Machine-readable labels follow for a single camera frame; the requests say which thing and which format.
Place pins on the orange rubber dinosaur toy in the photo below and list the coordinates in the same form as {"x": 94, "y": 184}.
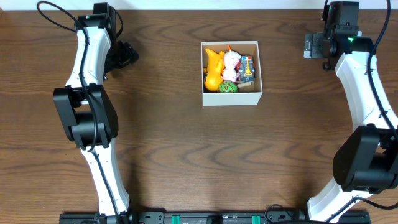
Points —
{"x": 214, "y": 69}

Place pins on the wooden pig rattle drum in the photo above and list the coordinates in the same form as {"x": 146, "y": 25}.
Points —
{"x": 242, "y": 85}

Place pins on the green number ball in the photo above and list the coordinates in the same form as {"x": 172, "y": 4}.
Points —
{"x": 227, "y": 87}

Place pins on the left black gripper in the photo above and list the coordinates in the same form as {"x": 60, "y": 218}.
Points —
{"x": 125, "y": 54}

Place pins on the white pink chicken toy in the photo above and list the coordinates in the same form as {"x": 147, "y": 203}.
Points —
{"x": 231, "y": 60}

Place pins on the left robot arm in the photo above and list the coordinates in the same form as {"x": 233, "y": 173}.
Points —
{"x": 87, "y": 114}

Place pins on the white cardboard box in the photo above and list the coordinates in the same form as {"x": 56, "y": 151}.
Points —
{"x": 249, "y": 95}

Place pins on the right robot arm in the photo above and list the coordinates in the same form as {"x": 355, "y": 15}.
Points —
{"x": 366, "y": 164}

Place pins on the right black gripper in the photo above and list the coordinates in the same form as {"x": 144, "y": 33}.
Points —
{"x": 314, "y": 45}

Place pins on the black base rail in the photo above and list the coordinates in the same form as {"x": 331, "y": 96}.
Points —
{"x": 273, "y": 215}

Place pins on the red grey toy car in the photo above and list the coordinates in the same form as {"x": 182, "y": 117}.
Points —
{"x": 246, "y": 69}

